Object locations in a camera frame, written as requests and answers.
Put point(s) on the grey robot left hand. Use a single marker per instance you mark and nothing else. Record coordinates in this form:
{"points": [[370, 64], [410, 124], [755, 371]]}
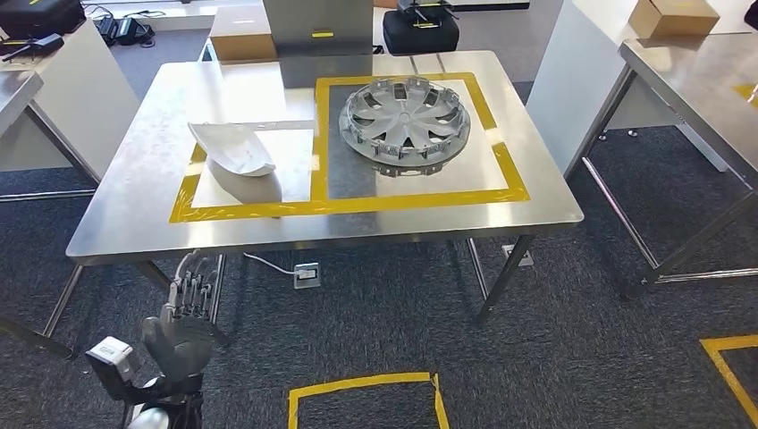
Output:
{"points": [[177, 349]]}

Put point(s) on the white curved plastic part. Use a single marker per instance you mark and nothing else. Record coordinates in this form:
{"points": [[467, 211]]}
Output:
{"points": [[234, 148]]}

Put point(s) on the steel workbench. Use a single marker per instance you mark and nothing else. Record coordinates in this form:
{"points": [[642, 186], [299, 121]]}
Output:
{"points": [[130, 177]]}

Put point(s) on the metal floor socket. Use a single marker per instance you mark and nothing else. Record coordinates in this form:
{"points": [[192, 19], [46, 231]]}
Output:
{"points": [[524, 257], [307, 275]]}

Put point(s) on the yellow floor tape square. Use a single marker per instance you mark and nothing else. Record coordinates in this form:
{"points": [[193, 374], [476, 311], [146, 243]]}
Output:
{"points": [[734, 342], [355, 385]]}

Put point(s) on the yellow tape double rectangle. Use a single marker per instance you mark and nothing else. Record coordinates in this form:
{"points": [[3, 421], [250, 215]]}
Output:
{"points": [[355, 205]]}

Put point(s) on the white desk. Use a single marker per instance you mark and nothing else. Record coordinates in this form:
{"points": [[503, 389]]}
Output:
{"points": [[89, 100], [574, 71]]}

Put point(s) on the steel table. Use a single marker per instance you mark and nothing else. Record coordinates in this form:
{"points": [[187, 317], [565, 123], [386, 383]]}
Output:
{"points": [[681, 77], [15, 95]]}

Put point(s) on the black power adapter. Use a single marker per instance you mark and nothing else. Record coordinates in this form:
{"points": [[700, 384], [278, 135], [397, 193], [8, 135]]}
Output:
{"points": [[105, 28], [131, 31]]}

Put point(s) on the brown cardboard box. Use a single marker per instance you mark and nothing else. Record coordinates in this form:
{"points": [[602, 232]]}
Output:
{"points": [[669, 21], [240, 32]]}

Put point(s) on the silver wheel cover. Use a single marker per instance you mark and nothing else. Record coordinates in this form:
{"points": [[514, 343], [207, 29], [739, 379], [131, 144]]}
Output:
{"points": [[405, 118]]}

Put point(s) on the black handheld device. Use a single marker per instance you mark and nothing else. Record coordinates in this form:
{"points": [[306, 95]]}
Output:
{"points": [[41, 44]]}

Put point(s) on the grey laptop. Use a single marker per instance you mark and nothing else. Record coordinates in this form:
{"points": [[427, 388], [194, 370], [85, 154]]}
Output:
{"points": [[320, 23]]}

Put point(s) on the black equipment bag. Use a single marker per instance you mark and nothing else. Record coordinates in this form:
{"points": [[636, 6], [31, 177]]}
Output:
{"points": [[35, 18]]}

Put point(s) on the black carry case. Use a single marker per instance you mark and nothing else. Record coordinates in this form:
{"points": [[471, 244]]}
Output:
{"points": [[420, 35]]}

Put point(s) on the yellow table tape marking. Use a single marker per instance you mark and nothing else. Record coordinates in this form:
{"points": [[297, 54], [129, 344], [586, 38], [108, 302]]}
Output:
{"points": [[747, 92]]}

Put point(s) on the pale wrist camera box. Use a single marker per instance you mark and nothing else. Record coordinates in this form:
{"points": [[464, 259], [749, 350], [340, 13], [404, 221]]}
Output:
{"points": [[109, 355]]}

